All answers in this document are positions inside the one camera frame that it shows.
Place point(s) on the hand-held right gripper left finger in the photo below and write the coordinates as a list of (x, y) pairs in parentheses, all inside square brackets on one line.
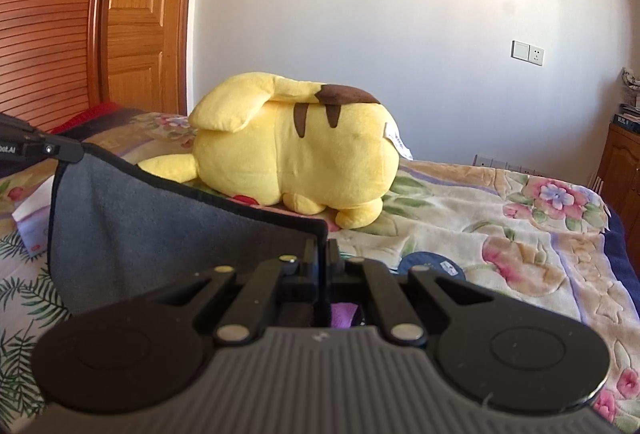
[(312, 265)]

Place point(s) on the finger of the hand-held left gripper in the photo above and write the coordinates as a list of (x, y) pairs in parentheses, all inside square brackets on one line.
[(59, 150)]

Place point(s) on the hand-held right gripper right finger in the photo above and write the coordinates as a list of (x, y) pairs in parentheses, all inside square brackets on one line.
[(333, 270)]

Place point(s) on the grey towel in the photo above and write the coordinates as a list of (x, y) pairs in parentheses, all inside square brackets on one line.
[(165, 234)]

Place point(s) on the red knitted cloth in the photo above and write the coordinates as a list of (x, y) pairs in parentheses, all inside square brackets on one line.
[(87, 118)]

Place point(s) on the purple cloth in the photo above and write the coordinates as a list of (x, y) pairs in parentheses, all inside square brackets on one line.
[(344, 314)]

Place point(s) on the white and pink box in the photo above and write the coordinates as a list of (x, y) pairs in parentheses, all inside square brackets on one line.
[(32, 224)]

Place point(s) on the blue round disc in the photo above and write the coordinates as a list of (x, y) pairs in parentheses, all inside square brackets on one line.
[(435, 265)]

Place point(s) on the yellow plush toy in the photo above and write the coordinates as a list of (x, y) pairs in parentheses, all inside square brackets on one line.
[(300, 154)]

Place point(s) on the wooden louvred wardrobe door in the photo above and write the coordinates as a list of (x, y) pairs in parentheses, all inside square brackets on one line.
[(45, 19)]

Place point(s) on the wooden panel door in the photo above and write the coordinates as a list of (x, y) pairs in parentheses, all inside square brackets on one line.
[(145, 14)]

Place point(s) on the floral blanket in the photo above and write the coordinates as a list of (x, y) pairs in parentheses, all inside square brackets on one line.
[(505, 234)]

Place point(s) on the dark blue bed sheet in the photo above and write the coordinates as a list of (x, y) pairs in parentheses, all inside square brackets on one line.
[(625, 249)]

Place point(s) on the wooden cabinet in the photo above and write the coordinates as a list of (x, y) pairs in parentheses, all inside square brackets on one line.
[(620, 169)]

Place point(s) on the stack of books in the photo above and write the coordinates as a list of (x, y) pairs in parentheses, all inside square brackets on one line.
[(629, 109)]

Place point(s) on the white wall socket strip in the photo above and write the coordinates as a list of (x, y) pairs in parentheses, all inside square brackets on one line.
[(500, 164)]

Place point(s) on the white wall switch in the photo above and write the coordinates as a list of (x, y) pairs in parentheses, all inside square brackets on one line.
[(527, 52)]

